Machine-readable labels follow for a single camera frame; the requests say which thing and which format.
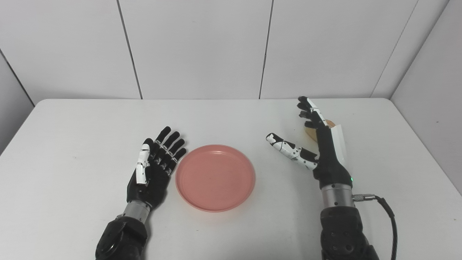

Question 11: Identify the golden bread roll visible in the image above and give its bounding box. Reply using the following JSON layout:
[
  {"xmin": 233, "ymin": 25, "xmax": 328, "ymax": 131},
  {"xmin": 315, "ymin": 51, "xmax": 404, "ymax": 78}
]
[{"xmin": 304, "ymin": 120, "xmax": 336, "ymax": 142}]

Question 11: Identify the pink round plate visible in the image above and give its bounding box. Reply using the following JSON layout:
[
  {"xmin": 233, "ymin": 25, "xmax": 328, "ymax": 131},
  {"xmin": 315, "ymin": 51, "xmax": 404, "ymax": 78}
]
[{"xmin": 175, "ymin": 144, "xmax": 256, "ymax": 212}]

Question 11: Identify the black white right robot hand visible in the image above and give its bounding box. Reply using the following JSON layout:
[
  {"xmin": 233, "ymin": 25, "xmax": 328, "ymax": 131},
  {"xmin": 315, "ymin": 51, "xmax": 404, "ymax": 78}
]
[{"xmin": 266, "ymin": 96, "xmax": 353, "ymax": 190}]

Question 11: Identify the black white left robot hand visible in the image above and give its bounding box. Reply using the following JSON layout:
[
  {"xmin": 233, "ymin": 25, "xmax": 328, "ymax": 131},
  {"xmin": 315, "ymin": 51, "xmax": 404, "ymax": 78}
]
[{"xmin": 126, "ymin": 126, "xmax": 187, "ymax": 212}]

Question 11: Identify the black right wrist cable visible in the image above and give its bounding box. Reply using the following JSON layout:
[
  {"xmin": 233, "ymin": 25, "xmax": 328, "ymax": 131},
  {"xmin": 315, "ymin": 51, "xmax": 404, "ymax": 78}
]
[{"xmin": 352, "ymin": 194, "xmax": 398, "ymax": 260}]

